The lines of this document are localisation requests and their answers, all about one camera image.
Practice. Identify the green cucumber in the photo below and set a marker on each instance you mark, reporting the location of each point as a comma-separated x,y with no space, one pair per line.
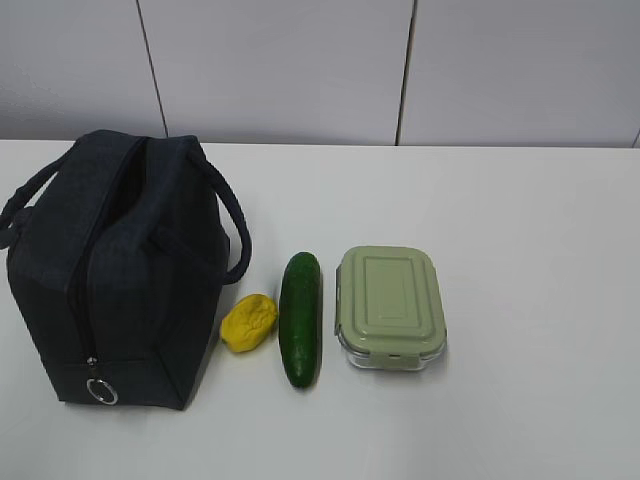
299,319

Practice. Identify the green lidded glass container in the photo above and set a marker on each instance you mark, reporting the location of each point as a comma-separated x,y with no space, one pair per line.
389,313

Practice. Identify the yellow lemon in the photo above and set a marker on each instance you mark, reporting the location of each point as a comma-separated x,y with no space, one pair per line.
248,323

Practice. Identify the dark blue lunch bag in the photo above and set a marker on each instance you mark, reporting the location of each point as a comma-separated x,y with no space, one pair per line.
117,253

